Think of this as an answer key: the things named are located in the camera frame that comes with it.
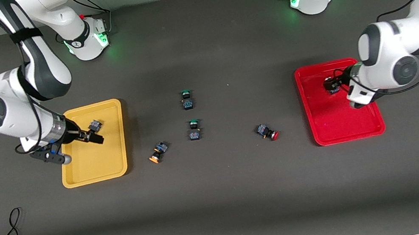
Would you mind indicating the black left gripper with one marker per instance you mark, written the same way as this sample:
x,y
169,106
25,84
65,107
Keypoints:
x,y
342,80

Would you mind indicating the yellow plastic tray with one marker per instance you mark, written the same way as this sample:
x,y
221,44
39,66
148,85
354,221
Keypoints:
x,y
94,155

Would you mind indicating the red plastic tray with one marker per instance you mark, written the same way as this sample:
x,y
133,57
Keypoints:
x,y
331,122

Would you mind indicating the green push button switch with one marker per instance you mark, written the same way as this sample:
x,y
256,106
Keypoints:
x,y
187,100
194,131

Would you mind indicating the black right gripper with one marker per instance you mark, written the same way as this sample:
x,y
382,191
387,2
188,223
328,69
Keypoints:
x,y
73,131

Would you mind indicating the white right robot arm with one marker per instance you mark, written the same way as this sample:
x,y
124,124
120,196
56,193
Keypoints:
x,y
41,69

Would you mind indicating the yellow push button switch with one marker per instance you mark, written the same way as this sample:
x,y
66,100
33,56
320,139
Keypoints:
x,y
96,125
158,152

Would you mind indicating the red push button switch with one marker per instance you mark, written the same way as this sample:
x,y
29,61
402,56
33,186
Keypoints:
x,y
331,86
266,131

